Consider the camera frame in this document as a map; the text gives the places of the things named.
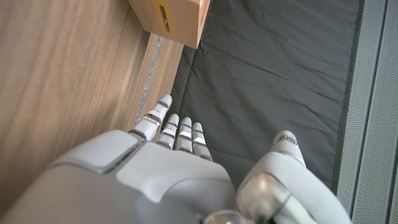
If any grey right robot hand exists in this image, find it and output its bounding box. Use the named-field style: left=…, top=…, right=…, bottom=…
left=0, top=94, right=352, bottom=224

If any wooden slotted coin box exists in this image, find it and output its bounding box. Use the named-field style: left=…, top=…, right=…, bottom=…
left=127, top=0, right=211, bottom=50

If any black backdrop curtain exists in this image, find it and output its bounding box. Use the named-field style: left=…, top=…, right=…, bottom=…
left=169, top=0, right=364, bottom=195

